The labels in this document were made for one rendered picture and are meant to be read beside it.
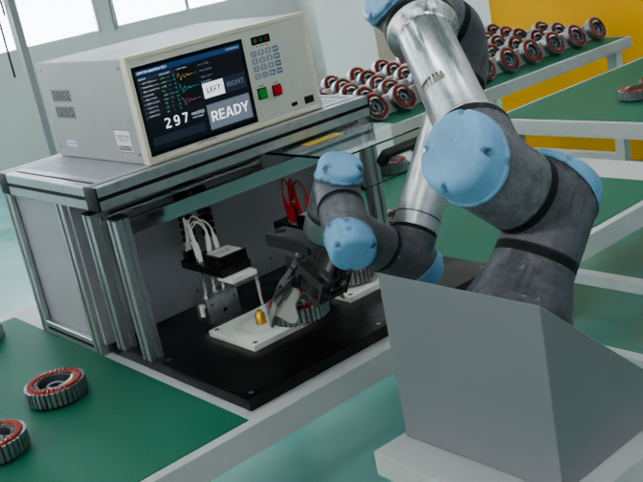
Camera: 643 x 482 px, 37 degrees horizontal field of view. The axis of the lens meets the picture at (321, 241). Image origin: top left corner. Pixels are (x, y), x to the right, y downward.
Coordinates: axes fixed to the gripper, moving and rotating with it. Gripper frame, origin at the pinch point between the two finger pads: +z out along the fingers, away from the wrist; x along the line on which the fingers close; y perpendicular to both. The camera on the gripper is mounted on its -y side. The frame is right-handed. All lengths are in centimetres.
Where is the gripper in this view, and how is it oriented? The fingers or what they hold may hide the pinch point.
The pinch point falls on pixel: (298, 309)
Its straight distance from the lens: 176.5
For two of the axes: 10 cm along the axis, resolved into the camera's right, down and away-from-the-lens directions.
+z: -1.8, 7.4, 6.5
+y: 6.5, 5.8, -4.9
